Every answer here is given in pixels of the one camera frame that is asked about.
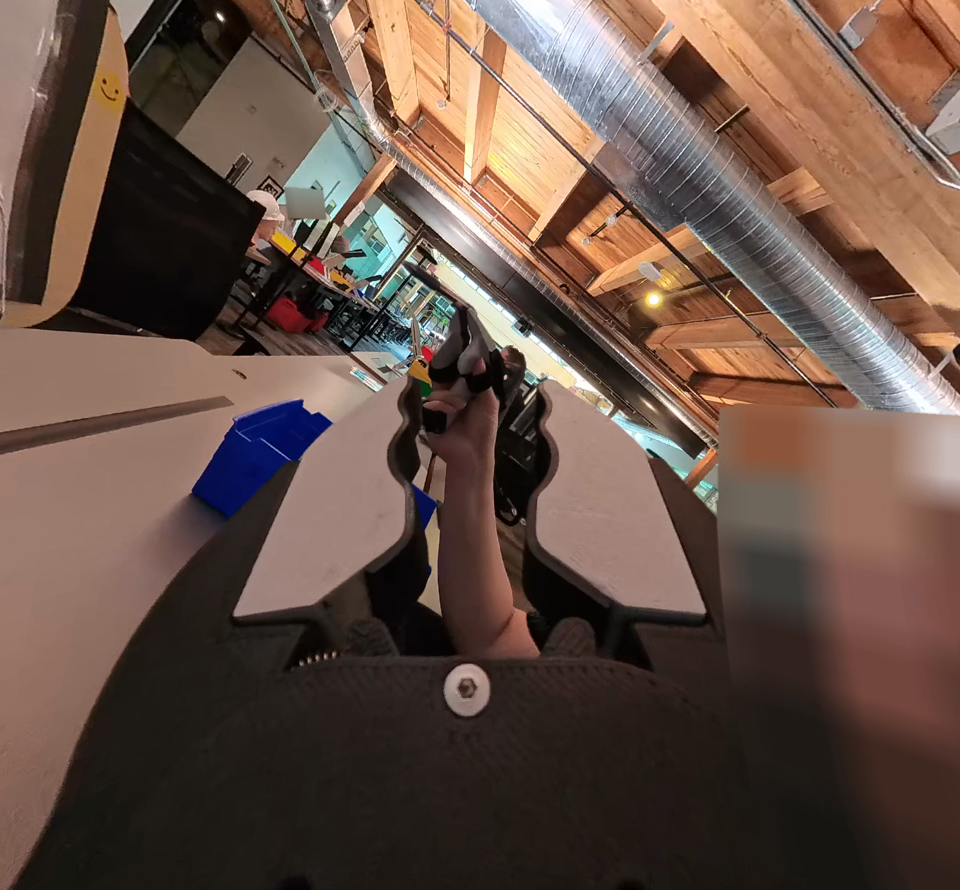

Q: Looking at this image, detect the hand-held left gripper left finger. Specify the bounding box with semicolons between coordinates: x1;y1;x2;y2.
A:
232;377;430;621

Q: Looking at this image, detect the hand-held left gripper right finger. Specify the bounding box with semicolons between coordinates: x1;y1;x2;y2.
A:
522;380;708;629

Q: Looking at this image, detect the blue plastic bin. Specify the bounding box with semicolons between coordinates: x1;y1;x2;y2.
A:
191;398;440;531

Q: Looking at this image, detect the person's right forearm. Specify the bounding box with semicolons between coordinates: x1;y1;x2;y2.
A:
435;451;541;659

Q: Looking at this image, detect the person's right hand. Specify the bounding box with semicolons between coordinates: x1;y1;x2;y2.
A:
423;378;505;465

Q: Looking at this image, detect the red storage bin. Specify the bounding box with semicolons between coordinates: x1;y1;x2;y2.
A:
266;295;329;335

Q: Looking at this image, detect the tan-backed display board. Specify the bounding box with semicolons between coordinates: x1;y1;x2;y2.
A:
0;0;130;329

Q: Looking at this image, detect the metal air duct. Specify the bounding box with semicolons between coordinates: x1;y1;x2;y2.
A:
281;0;960;449

